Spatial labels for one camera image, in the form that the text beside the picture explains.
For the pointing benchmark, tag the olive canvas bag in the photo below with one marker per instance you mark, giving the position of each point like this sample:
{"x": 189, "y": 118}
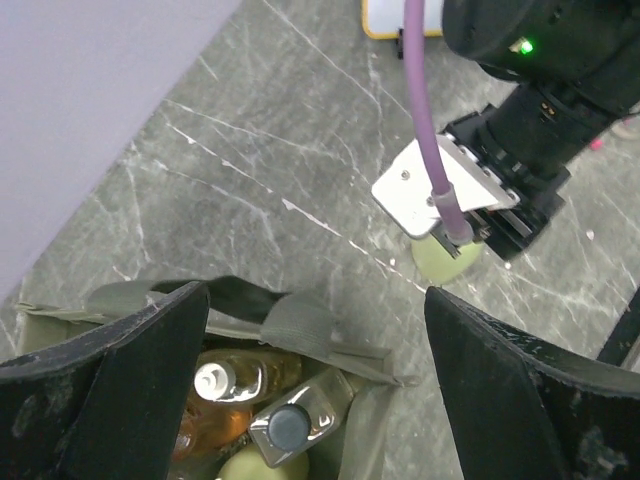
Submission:
{"x": 293, "y": 322}

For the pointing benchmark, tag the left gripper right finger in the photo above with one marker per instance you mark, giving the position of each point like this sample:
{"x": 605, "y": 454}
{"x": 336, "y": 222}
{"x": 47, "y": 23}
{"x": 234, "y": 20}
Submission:
{"x": 520, "y": 407}

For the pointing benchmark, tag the green bottle peach cap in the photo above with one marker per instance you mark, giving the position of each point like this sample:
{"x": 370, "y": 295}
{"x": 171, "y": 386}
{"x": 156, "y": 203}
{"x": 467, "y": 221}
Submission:
{"x": 437, "y": 266}

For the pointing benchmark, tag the yellow-framed whiteboard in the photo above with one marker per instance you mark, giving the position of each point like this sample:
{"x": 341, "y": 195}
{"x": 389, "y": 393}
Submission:
{"x": 384, "y": 20}

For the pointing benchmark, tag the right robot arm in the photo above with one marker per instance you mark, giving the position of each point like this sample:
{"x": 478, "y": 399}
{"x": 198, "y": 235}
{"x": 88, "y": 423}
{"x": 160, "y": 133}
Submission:
{"x": 575, "y": 65}

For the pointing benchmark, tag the short clear square bottle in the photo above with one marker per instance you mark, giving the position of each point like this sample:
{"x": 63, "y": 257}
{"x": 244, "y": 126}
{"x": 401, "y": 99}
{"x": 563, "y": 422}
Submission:
{"x": 300, "y": 419}

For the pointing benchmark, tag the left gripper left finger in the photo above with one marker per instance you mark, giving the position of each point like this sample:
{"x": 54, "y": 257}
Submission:
{"x": 106, "y": 404}

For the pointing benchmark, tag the red whiteboard marker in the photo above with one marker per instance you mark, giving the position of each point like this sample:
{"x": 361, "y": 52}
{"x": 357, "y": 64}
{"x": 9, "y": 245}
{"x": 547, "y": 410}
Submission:
{"x": 596, "y": 145}

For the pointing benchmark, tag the yellow-green pump bottle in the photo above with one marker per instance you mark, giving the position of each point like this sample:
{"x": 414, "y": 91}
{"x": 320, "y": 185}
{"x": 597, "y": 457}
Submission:
{"x": 248, "y": 464}

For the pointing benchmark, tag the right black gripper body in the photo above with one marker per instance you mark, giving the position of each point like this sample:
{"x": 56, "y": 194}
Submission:
{"x": 511, "y": 231}

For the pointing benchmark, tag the orange bottle pink cap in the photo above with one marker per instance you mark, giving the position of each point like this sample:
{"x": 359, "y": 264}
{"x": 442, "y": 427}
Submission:
{"x": 207, "y": 427}

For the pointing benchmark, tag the aluminium mounting rail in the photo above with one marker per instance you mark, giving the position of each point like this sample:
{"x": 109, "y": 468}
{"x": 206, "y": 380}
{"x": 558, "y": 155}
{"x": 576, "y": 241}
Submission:
{"x": 621, "y": 348}

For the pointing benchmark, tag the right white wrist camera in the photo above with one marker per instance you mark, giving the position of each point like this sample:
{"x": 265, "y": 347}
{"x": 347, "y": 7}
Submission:
{"x": 449, "y": 213}

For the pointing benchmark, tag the amber liquid clear bottle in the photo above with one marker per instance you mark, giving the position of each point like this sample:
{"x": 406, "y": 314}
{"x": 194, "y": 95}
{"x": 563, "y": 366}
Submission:
{"x": 245, "y": 376}

